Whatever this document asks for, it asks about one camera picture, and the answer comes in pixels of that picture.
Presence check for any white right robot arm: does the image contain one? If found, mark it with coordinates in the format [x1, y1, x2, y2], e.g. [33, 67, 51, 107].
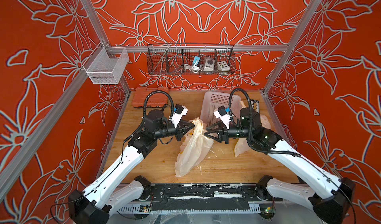
[205, 106, 355, 224]

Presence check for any white button box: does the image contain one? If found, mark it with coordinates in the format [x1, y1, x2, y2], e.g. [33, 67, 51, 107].
[217, 61, 230, 73]

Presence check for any white mesh wall basket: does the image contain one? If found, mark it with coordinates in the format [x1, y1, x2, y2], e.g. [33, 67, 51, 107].
[82, 43, 130, 85]

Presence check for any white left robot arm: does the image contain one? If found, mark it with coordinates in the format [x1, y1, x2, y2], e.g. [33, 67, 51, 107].
[68, 105, 194, 224]

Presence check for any banana print plastic bag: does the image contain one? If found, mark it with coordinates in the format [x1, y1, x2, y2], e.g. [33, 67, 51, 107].
[234, 100, 272, 158]

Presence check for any white coiled cable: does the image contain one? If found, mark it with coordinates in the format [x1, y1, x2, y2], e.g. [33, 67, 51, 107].
[183, 63, 200, 74]

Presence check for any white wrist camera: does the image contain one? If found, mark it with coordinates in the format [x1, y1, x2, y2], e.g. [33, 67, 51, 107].
[213, 106, 231, 129]
[171, 104, 188, 127]

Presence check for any plain translucent plastic bag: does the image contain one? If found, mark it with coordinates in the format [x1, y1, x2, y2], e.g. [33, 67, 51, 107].
[175, 118, 214, 177]

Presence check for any white round-dial device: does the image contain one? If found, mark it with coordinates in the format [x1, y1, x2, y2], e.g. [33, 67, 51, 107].
[202, 57, 215, 72]

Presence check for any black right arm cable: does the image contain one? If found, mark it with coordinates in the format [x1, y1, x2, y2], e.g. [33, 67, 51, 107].
[228, 88, 303, 158]

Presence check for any blue white small box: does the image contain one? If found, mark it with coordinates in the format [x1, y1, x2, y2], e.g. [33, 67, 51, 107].
[192, 56, 200, 66]

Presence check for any black wire wall basket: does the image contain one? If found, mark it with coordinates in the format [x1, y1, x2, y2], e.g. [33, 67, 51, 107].
[147, 43, 236, 75]

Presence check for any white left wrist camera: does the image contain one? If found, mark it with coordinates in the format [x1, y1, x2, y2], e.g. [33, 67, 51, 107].
[171, 104, 188, 127]

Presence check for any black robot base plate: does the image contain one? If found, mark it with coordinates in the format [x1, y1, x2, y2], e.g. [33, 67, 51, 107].
[123, 182, 283, 216]

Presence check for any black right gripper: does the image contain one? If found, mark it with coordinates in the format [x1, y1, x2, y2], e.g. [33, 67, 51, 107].
[205, 121, 254, 146]

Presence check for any pink perforated plastic basket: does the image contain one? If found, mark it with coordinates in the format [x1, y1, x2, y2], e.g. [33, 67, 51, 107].
[200, 91, 243, 129]

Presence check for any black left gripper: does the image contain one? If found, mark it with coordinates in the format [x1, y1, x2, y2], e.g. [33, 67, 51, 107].
[154, 120, 195, 142]

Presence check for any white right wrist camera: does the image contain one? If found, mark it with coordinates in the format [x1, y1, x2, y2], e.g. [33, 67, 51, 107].
[213, 106, 231, 129]

